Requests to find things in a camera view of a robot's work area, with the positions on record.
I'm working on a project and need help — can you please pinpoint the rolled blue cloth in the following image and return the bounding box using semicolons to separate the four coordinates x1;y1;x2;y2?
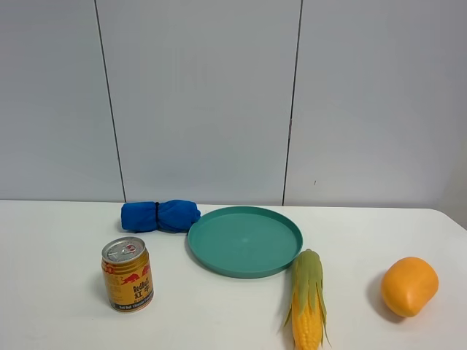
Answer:
120;200;201;233

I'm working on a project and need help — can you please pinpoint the teal round plate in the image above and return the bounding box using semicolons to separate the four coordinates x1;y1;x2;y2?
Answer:
188;206;303;279

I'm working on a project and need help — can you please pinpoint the yellow corn cob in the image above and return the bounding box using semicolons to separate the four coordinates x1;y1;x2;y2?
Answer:
284;249;328;350

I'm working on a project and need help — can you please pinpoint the orange yellow mango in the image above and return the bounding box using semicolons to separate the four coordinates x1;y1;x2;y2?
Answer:
380;257;439;318

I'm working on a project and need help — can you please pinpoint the gold Red Bull can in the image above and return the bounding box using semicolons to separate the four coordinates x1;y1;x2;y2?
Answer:
101;236;154;313

